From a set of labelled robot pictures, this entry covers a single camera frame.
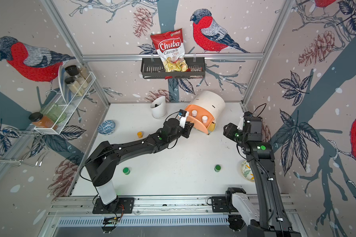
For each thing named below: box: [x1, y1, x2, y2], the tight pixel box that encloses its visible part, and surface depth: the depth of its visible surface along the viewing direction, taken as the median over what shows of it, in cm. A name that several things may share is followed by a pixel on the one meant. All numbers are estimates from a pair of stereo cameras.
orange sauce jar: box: [28, 112, 59, 130], surface depth 63 cm
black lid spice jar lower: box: [64, 77, 85, 97], surface depth 79 cm
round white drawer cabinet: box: [184, 90, 226, 135], surface depth 89 cm
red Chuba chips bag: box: [150, 28, 188, 73], surface depth 84 cm
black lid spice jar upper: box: [64, 64, 89, 89], surface depth 81 cm
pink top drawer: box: [184, 104, 216, 135], surface depth 87 cm
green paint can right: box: [214, 164, 222, 173], surface depth 85 cm
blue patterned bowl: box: [97, 119, 116, 136], surface depth 106 cm
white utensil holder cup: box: [150, 95, 167, 119], surface depth 109 cm
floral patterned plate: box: [240, 160, 255, 182], surface depth 85 cm
